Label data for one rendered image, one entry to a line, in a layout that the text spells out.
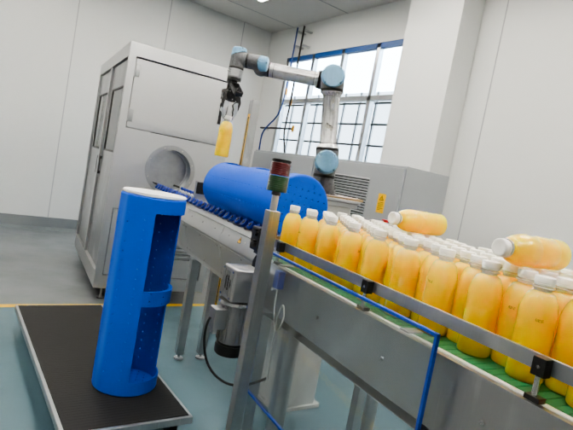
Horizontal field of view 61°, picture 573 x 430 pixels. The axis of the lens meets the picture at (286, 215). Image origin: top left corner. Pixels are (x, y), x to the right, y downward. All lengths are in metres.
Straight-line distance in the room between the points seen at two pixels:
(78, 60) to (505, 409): 6.50
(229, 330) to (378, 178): 2.28
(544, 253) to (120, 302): 1.64
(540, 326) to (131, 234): 1.59
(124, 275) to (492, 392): 1.56
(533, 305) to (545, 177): 3.46
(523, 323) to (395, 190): 2.66
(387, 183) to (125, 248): 2.17
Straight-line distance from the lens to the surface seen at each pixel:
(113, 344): 2.27
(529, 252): 1.15
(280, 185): 1.47
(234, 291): 1.73
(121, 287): 2.19
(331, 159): 2.43
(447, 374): 1.12
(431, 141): 4.79
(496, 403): 1.05
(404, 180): 3.64
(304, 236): 1.71
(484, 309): 1.15
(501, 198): 4.64
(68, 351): 2.78
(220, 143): 2.50
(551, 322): 1.08
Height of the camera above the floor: 1.21
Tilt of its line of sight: 4 degrees down
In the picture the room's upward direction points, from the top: 10 degrees clockwise
